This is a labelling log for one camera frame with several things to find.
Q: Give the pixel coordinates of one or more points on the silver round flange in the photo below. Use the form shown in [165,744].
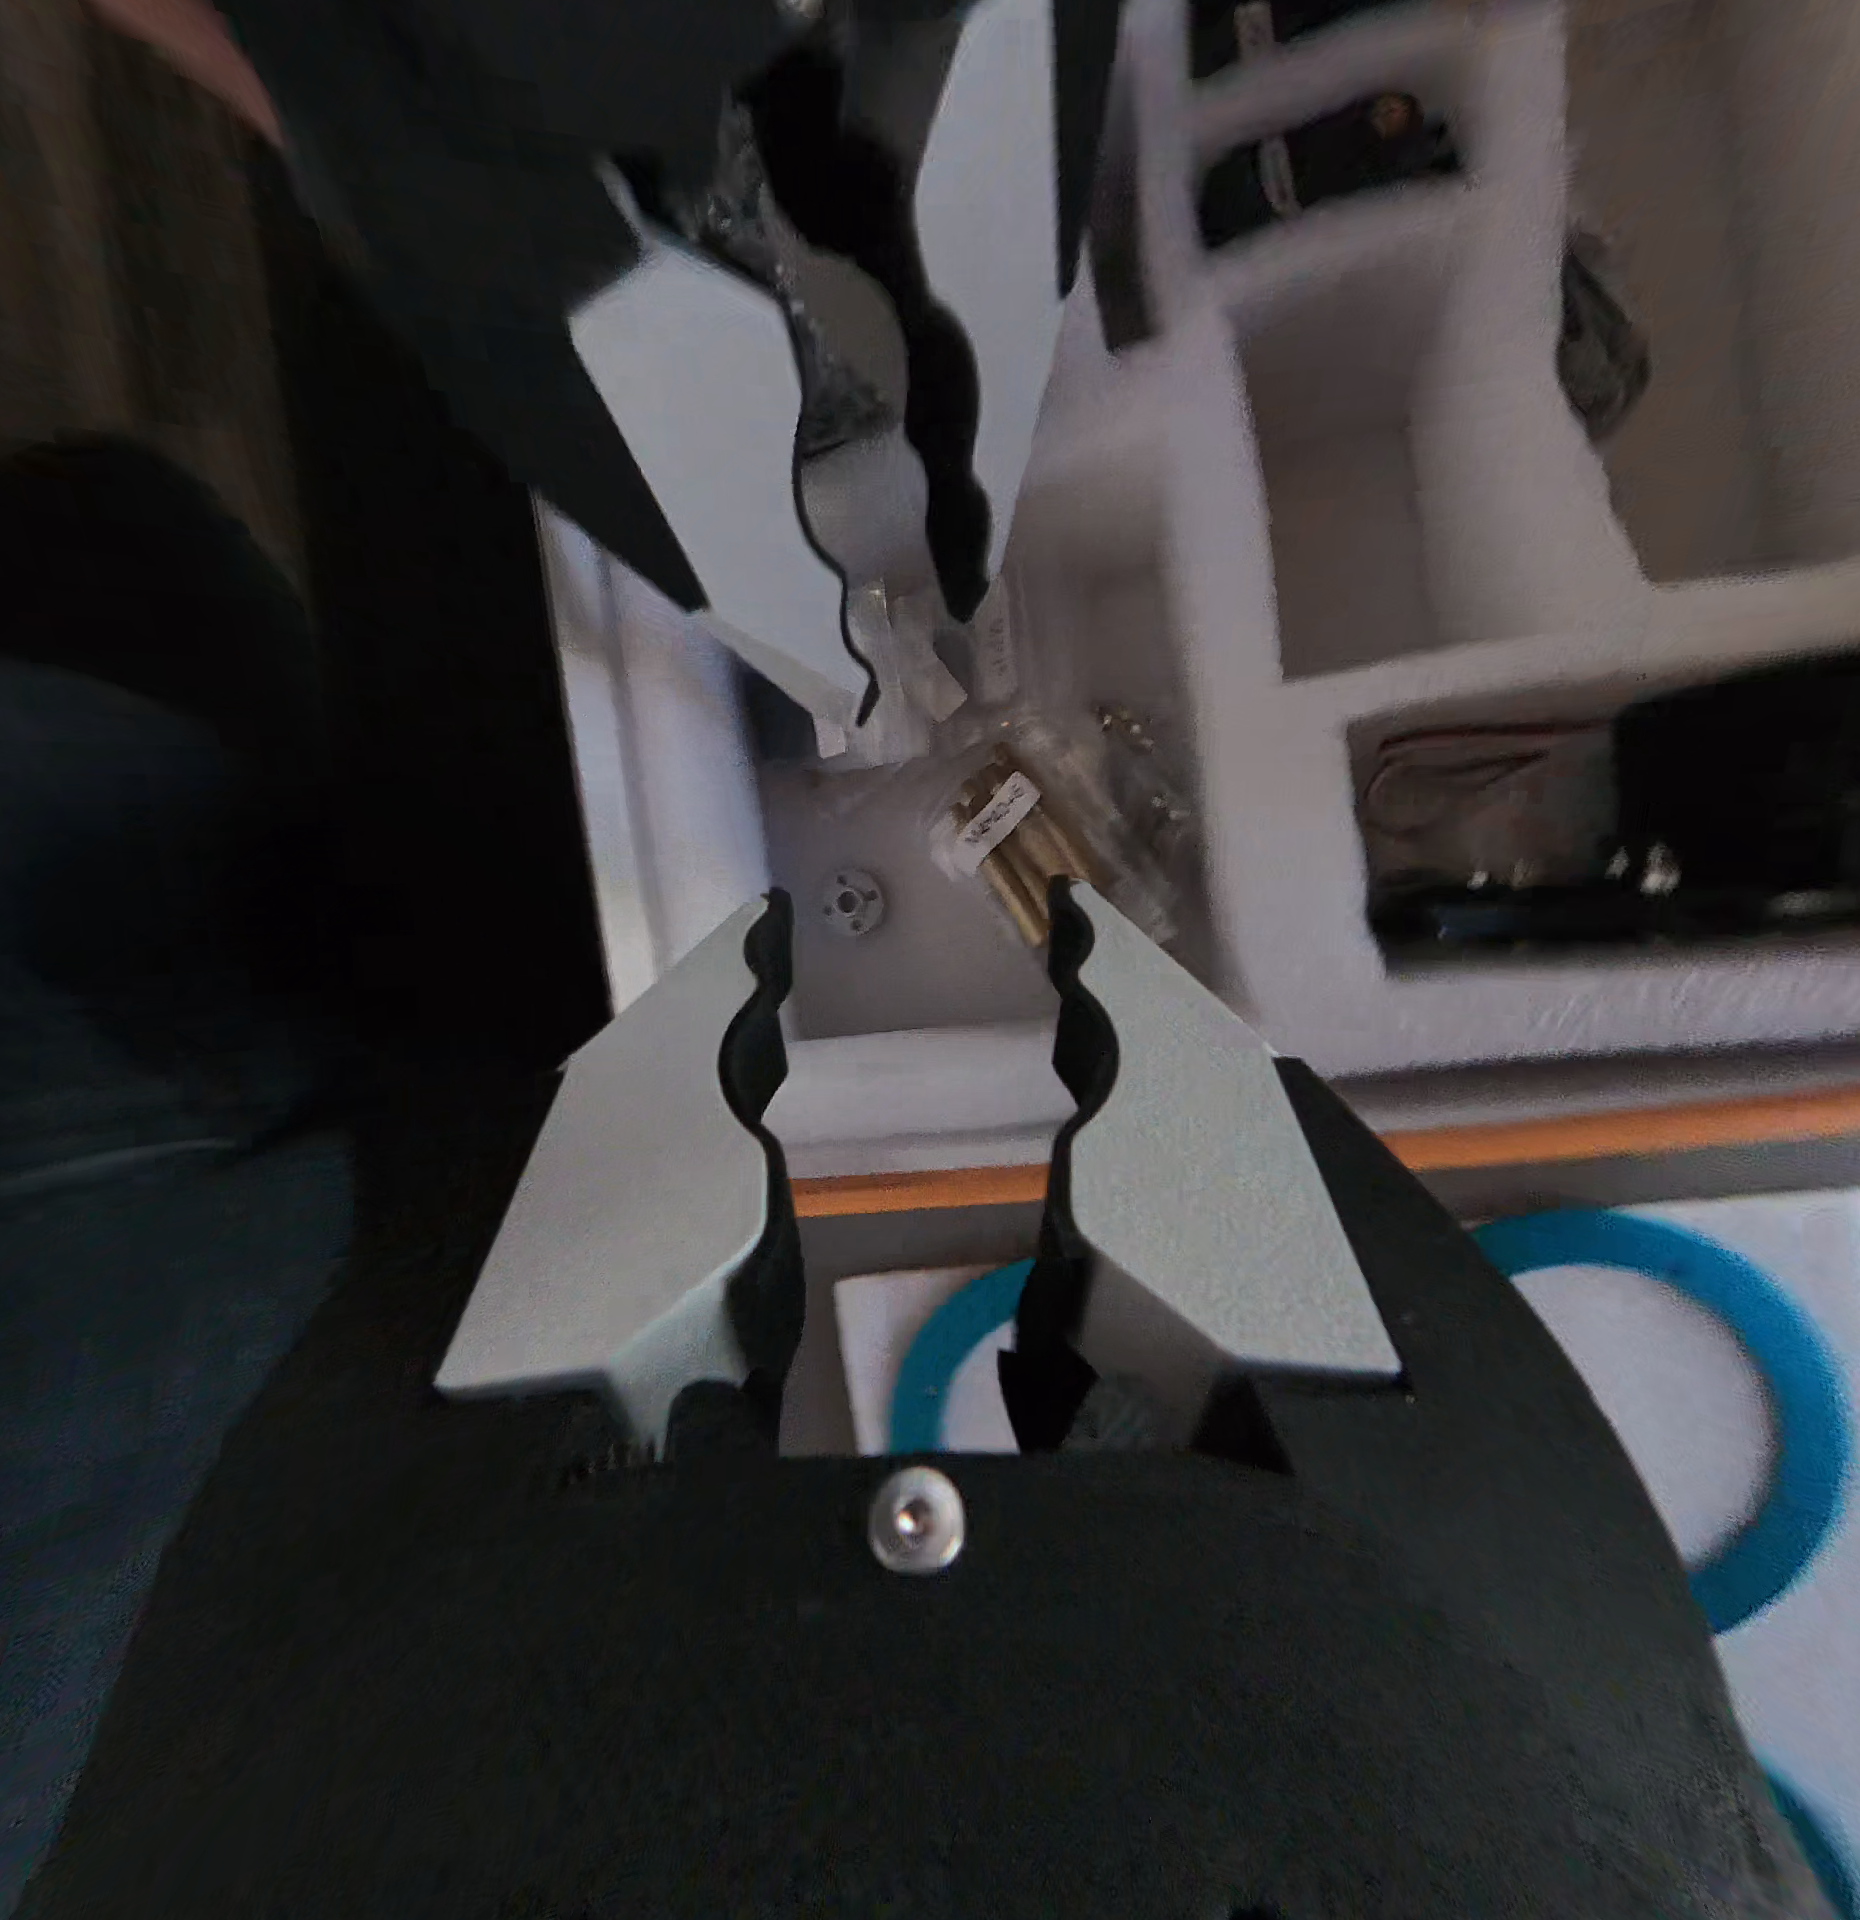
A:
[847,903]

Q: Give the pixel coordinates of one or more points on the clear bag of silver screws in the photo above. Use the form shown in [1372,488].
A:
[1140,750]

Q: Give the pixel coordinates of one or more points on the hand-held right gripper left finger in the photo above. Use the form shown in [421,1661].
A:
[615,1200]

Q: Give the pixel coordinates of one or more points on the person's dark trouser leg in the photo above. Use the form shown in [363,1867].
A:
[121,931]

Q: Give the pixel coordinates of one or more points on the clear bag of brass standoffs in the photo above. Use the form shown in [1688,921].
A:
[1004,855]

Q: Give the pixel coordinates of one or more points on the white foam tray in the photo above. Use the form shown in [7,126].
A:
[1620,1410]

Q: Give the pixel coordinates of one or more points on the white cardboard box orange trim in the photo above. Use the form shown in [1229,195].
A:
[1620,1142]

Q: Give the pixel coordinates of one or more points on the black electronic module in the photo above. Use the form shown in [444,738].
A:
[1740,780]

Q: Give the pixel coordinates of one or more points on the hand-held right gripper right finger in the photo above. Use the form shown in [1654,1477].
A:
[1229,1200]

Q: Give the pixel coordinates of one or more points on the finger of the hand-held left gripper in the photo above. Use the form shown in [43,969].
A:
[1004,226]
[690,420]

